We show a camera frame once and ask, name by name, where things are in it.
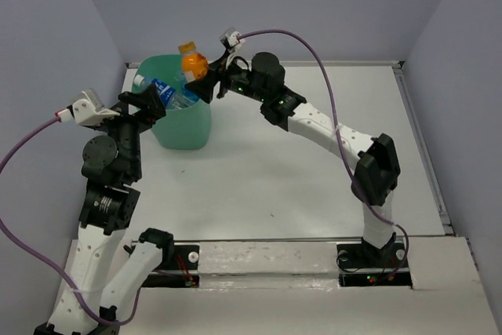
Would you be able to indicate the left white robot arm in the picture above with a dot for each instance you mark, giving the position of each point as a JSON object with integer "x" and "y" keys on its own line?
{"x": 92, "y": 302}

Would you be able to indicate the blue label bottle white cap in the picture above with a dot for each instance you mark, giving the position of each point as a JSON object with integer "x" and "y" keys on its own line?
{"x": 168, "y": 95}

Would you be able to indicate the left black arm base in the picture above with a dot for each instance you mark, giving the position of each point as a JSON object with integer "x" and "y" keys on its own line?
{"x": 180, "y": 271}

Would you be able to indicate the green plastic bin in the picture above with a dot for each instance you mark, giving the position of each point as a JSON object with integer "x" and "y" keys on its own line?
{"x": 180, "y": 129}

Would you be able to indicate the orange juice bottle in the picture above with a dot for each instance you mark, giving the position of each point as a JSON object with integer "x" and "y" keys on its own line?
{"x": 193, "y": 64}

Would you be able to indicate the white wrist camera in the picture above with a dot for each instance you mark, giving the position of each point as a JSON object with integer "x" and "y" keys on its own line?
{"x": 230, "y": 40}
{"x": 87, "y": 109}

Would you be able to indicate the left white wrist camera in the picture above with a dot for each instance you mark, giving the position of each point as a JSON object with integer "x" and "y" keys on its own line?
{"x": 87, "y": 109}

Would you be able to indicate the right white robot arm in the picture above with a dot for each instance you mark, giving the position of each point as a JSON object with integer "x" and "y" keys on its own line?
{"x": 372, "y": 162}

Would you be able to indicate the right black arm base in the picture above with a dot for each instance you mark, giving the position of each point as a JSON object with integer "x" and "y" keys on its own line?
{"x": 358, "y": 269}

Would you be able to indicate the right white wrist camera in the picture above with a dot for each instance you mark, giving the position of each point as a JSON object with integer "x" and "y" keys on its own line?
{"x": 230, "y": 40}

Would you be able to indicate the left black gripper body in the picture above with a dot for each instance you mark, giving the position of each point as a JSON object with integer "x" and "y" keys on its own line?
{"x": 129, "y": 127}

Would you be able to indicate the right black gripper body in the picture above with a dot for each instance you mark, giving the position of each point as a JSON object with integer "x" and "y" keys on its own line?
{"x": 240, "y": 81}

